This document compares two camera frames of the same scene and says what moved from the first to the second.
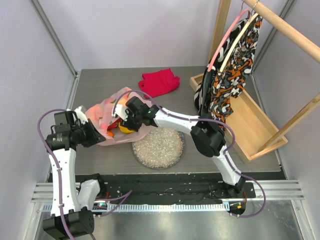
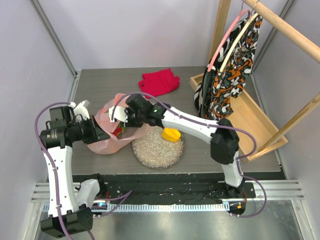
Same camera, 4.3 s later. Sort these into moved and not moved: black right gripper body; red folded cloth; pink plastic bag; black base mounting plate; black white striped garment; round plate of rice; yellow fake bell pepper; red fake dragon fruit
Moved: red fake dragon fruit; pink plastic bag; yellow fake bell pepper
Not moved: black white striped garment; black base mounting plate; round plate of rice; black right gripper body; red folded cloth
